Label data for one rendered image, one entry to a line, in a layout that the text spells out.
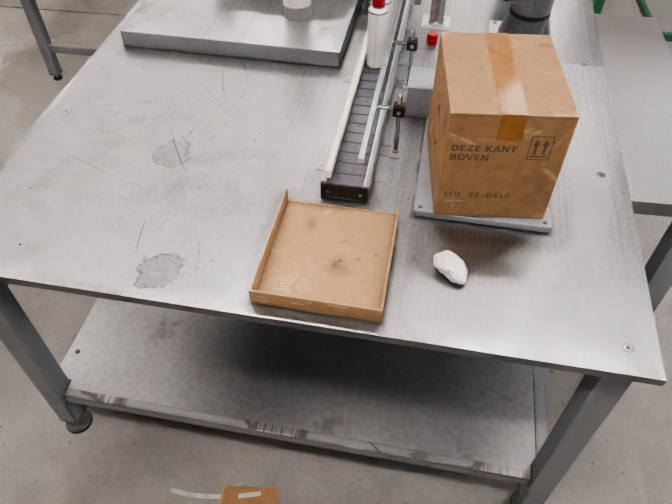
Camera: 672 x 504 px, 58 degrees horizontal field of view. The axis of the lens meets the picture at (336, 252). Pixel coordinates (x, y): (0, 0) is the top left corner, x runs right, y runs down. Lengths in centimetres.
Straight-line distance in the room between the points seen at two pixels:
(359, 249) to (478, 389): 71
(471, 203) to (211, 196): 59
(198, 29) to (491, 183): 106
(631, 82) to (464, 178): 81
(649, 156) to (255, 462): 138
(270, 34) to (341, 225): 77
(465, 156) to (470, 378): 81
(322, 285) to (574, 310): 50
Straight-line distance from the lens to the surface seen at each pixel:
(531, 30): 190
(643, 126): 180
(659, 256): 178
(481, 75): 130
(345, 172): 139
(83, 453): 210
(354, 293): 121
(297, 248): 129
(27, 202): 156
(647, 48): 215
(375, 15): 167
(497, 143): 124
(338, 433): 173
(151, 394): 186
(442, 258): 125
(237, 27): 196
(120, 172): 156
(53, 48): 353
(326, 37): 189
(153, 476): 200
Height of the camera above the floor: 179
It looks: 48 degrees down
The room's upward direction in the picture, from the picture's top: straight up
